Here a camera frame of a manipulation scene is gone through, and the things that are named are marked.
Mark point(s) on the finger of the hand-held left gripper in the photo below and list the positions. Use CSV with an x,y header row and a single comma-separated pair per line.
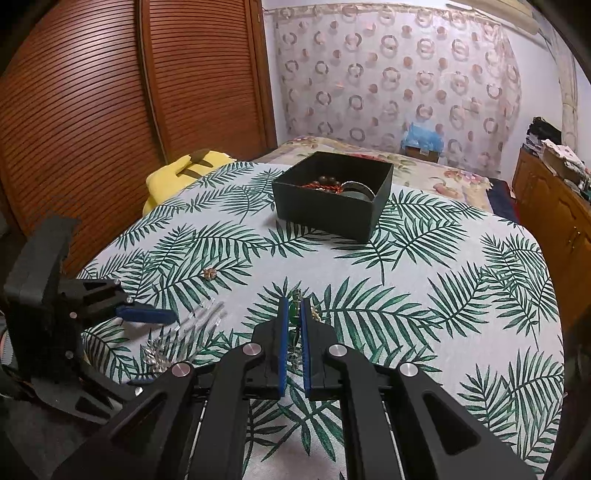
x,y
92,397
147,316

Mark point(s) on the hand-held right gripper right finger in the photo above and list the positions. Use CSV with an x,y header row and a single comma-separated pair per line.
x,y
307,350

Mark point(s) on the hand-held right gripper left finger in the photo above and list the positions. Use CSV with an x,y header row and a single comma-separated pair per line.
x,y
281,350

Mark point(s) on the small red gold flower brooch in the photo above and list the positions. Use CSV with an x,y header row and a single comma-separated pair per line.
x,y
211,274

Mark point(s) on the black square box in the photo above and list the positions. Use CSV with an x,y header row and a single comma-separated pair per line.
x,y
332,217

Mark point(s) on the pale green jade bangle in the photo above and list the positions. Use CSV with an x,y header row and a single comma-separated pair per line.
x,y
358,193

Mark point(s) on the green leaf print tablecloth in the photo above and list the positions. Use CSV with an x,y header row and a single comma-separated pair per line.
x,y
415,277

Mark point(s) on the yellow plush toy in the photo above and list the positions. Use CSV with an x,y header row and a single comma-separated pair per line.
x,y
175,177

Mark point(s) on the brown louvered wardrobe door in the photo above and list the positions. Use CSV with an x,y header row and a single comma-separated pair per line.
x,y
207,78
78,138

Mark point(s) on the brown cardboard box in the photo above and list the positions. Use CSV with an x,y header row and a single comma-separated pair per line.
x,y
421,153

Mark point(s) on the blue plastic bag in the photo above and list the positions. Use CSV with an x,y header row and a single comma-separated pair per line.
x,y
422,134

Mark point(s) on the dark blue carpet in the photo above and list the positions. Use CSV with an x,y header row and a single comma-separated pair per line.
x,y
502,196

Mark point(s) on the wooden low cabinet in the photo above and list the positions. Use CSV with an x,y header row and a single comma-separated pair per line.
x,y
554,221

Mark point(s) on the pile of folded clothes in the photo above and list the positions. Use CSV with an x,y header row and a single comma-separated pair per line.
x,y
565,157

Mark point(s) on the stack of dark folded clothes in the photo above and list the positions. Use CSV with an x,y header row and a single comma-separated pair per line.
x,y
545,131

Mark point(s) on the narrow beige curtain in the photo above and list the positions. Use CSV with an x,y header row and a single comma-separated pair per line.
x,y
567,92

